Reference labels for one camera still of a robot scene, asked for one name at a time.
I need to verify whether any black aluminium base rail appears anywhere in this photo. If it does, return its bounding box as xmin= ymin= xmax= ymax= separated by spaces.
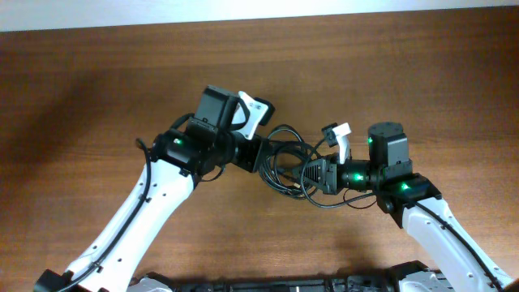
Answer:
xmin=127 ymin=261 xmax=453 ymax=292

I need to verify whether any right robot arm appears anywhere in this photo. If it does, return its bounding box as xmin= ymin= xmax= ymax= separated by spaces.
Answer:
xmin=293 ymin=122 xmax=518 ymax=291

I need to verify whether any thick black HDMI cable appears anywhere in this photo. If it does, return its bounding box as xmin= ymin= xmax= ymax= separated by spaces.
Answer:
xmin=257 ymin=123 xmax=325 ymax=200

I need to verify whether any left camera cable black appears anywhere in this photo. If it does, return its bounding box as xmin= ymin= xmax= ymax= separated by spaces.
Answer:
xmin=58 ymin=138 xmax=152 ymax=292

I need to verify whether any camera cable black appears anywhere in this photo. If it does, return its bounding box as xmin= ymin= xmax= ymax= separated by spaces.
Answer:
xmin=299 ymin=137 xmax=504 ymax=292
xmin=58 ymin=138 xmax=152 ymax=292

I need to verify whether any right camera cable black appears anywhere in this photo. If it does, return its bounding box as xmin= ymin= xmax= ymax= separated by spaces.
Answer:
xmin=299 ymin=137 xmax=504 ymax=292

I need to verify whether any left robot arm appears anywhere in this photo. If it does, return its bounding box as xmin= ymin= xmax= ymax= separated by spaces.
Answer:
xmin=33 ymin=85 xmax=275 ymax=291

